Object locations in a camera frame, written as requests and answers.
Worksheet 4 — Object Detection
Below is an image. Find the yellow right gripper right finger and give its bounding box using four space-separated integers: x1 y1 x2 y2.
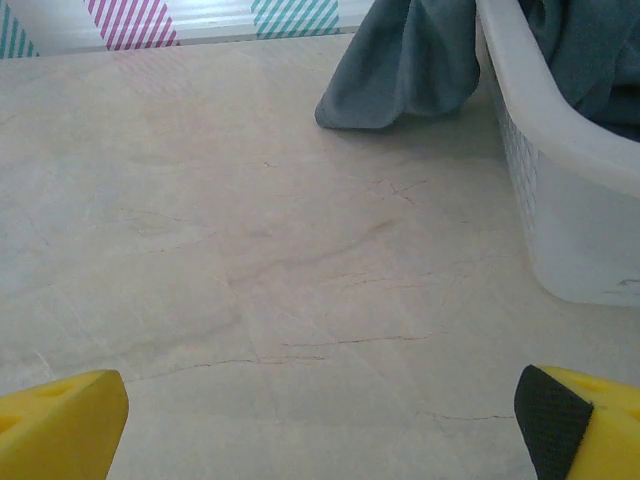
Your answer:
513 364 640 480

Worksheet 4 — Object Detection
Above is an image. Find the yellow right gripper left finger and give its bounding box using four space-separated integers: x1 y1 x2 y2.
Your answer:
0 368 130 480

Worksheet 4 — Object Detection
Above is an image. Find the grey-blue t-shirt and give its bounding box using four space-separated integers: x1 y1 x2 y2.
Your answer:
314 0 640 144

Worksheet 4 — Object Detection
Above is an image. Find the white perforated plastic basket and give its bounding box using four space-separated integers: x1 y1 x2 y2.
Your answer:
473 0 640 308

